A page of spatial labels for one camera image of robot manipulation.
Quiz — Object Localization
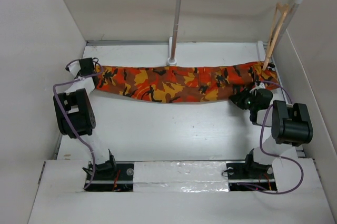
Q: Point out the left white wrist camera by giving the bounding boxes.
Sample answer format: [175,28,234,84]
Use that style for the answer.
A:
[66,61,81,79]

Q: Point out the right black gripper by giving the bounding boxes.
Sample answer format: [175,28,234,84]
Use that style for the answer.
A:
[230,87,257,111]

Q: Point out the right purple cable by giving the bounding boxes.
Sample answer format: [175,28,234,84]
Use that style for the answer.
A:
[238,79,305,195]

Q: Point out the orange camouflage trousers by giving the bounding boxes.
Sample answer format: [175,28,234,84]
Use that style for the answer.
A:
[96,61,279,103]

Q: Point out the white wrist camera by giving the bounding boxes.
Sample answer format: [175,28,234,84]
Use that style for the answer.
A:
[66,61,81,79]
[250,81,266,94]

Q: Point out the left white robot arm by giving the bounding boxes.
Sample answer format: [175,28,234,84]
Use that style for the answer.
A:
[53,57,117,180]

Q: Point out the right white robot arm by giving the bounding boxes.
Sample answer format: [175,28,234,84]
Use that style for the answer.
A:
[225,89,313,180]

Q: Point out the wooden clothes hanger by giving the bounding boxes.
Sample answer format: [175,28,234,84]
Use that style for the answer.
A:
[262,3,289,71]

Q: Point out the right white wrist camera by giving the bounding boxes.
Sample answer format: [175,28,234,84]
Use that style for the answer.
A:
[250,81,266,94]

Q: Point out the black base rail with foil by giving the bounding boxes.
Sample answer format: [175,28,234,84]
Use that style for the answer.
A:
[83,155,277,193]

